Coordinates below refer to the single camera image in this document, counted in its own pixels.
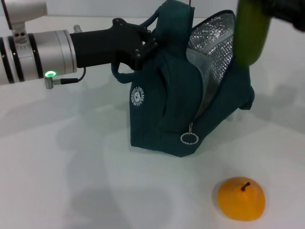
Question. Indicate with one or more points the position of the orange yellow pear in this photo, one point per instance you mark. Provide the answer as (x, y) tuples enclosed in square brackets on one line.
[(240, 202)]

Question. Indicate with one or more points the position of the dark blue insulated lunch bag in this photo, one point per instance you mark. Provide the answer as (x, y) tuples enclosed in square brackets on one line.
[(155, 107)]

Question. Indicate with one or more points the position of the silver left gripper connector stub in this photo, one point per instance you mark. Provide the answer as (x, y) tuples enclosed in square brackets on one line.
[(77, 29)]

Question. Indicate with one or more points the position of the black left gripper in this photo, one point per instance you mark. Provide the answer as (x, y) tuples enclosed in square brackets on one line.
[(102, 46)]

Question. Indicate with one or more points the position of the green cucumber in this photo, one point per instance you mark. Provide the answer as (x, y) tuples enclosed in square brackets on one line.
[(250, 35)]

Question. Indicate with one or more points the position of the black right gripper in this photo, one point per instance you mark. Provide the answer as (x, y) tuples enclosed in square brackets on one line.
[(293, 12)]

